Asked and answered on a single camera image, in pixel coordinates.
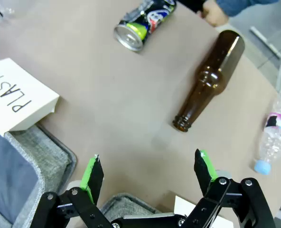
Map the small pink-label plastic bottle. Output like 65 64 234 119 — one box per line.
253 91 281 176

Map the grey metal floor rail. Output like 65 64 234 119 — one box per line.
249 25 281 59

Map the brown glass bottle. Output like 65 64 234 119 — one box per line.
172 29 246 133

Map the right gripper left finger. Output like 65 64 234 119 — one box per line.
31 153 122 228

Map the grey fabric plastic-waste basket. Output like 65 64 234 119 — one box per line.
0 121 77 228

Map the black printed drink can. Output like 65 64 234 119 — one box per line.
113 0 177 52

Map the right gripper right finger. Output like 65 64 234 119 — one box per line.
183 149 276 228

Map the folded white PLASTIC tent card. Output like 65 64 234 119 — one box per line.
0 58 60 133

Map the folded white can tent card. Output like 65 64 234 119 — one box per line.
173 195 234 228

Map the grey fabric can-waste basket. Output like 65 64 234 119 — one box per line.
99 192 164 216

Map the person's left hand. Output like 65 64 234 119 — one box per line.
200 0 229 27

